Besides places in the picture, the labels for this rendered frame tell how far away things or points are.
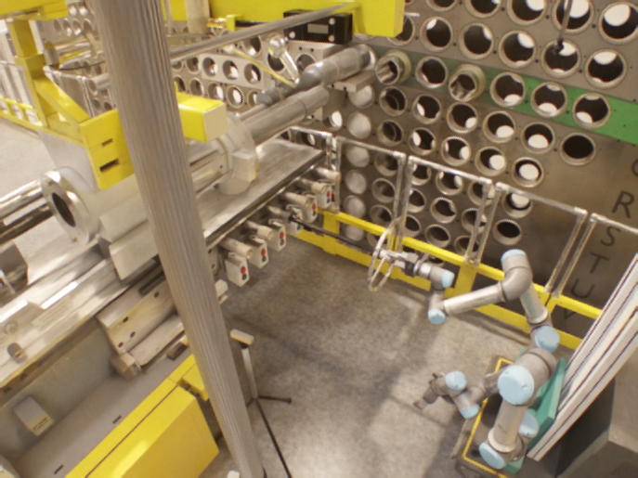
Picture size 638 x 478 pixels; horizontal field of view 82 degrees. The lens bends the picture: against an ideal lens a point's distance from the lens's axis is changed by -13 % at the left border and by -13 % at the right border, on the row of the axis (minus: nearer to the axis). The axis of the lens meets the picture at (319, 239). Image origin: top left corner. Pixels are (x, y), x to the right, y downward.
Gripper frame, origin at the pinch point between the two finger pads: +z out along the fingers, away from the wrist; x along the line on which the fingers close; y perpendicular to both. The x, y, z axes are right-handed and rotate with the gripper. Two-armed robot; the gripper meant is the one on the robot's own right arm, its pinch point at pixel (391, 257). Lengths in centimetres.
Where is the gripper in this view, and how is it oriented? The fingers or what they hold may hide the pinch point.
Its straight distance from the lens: 205.1
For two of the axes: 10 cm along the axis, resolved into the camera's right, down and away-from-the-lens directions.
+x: 1.4, 6.1, 7.8
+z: -8.5, -3.4, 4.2
